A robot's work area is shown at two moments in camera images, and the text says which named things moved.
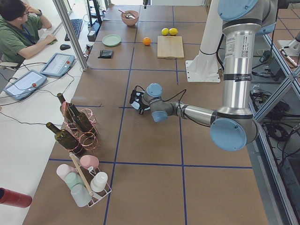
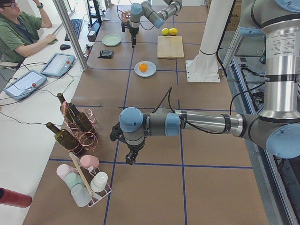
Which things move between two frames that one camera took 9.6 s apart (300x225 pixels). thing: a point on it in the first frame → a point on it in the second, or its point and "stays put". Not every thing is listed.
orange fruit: x=146 y=41 → x=143 y=67
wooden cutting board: x=170 y=47 stays put
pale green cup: x=72 y=179 stays put
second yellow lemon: x=173 y=31 stays put
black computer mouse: x=63 y=47 stays put
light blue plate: x=136 y=105 → x=151 y=70
